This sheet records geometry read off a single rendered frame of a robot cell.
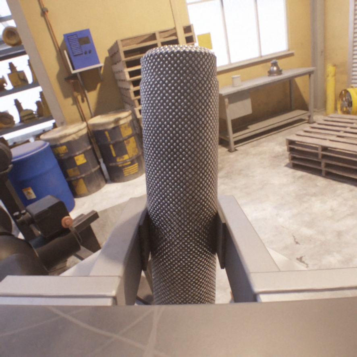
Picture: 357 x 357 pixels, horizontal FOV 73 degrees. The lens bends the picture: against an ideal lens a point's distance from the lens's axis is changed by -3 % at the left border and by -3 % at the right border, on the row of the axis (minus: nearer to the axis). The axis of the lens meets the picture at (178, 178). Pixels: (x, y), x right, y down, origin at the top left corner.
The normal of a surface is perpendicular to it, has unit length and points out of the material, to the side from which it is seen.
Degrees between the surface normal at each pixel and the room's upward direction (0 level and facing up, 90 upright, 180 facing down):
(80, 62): 90
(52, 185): 90
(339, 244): 0
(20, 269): 23
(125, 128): 90
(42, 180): 90
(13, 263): 10
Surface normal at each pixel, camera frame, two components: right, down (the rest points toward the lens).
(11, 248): 0.55, -0.77
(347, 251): -0.22, -0.87
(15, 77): 0.01, 0.44
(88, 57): 0.33, 0.36
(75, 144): 0.66, 0.20
